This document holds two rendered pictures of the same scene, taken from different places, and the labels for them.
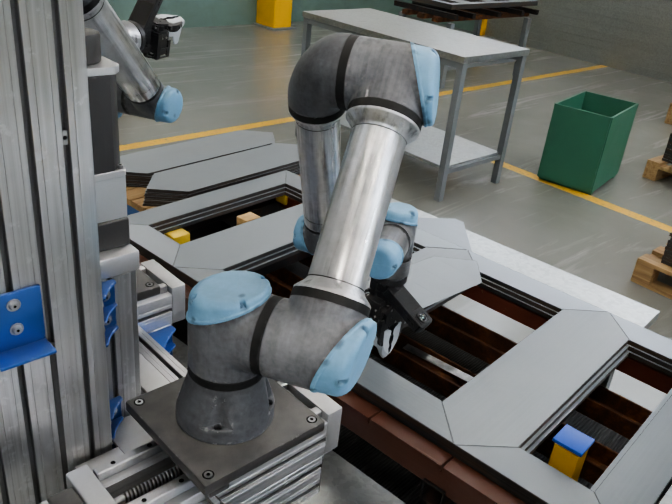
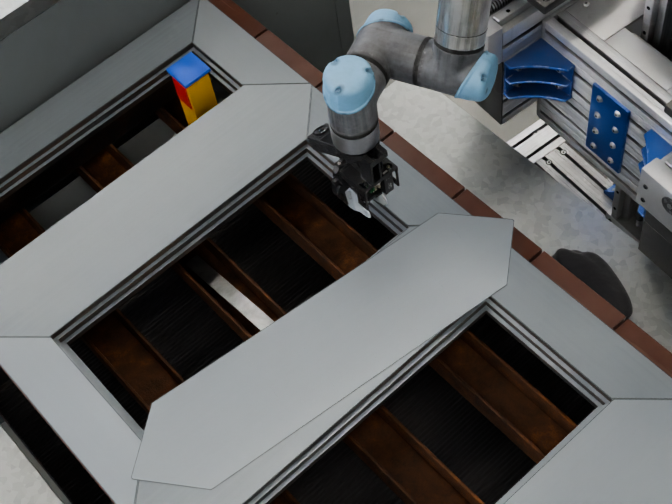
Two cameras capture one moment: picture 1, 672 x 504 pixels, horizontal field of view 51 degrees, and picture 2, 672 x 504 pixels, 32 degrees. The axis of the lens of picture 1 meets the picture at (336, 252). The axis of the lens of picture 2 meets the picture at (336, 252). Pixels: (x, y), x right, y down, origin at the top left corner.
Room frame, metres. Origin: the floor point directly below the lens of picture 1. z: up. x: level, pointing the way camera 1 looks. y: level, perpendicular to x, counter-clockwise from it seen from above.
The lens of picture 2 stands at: (2.40, 0.17, 2.50)
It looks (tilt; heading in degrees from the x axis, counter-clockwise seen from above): 57 degrees down; 199
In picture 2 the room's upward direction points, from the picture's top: 11 degrees counter-clockwise
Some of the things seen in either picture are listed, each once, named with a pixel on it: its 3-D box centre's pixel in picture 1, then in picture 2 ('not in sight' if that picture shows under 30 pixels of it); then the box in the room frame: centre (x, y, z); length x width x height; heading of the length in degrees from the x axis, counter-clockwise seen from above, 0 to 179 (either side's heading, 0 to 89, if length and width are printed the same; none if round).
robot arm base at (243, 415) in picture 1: (226, 385); not in sight; (0.85, 0.14, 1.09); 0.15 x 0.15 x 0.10
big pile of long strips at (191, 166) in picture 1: (217, 164); not in sight; (2.45, 0.47, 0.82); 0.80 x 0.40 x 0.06; 141
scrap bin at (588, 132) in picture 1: (584, 140); not in sight; (5.10, -1.74, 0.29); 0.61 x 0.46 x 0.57; 145
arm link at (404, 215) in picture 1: (397, 232); (351, 95); (1.31, -0.12, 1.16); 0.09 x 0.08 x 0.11; 165
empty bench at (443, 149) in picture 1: (401, 96); not in sight; (5.07, -0.35, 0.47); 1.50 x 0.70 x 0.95; 46
